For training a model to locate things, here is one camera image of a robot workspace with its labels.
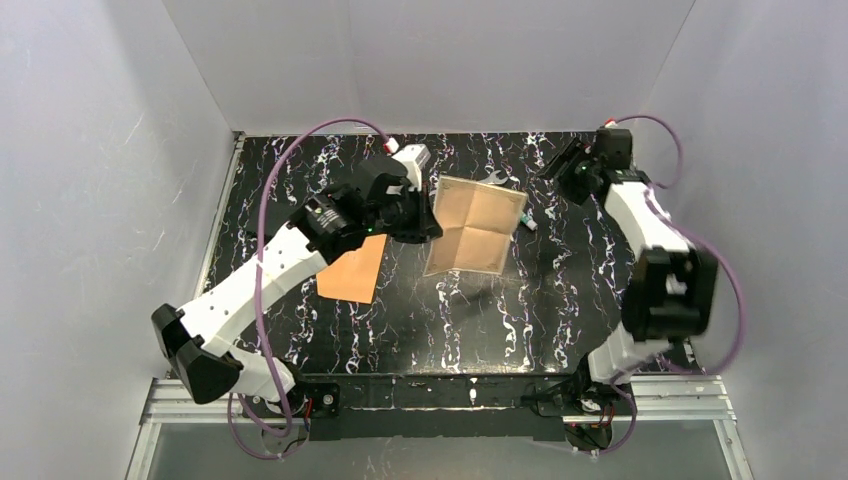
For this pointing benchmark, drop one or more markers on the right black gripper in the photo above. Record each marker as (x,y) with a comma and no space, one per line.
(565,169)

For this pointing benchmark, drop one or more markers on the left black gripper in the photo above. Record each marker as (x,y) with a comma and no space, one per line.
(423,216)

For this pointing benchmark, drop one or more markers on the tan letter paper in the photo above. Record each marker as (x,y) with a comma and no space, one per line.
(478,221)

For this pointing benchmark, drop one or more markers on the orange envelope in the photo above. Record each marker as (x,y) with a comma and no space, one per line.
(353,277)

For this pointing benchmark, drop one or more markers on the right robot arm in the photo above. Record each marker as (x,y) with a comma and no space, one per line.
(670,293)

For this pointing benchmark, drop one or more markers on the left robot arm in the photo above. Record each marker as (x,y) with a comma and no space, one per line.
(198,338)

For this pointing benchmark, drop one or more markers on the silver open-end wrench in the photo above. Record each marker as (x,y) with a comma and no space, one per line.
(496,178)

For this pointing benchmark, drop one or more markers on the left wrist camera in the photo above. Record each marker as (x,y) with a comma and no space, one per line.
(413,157)

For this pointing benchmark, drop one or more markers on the aluminium front frame rail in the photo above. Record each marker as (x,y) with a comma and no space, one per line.
(446,426)

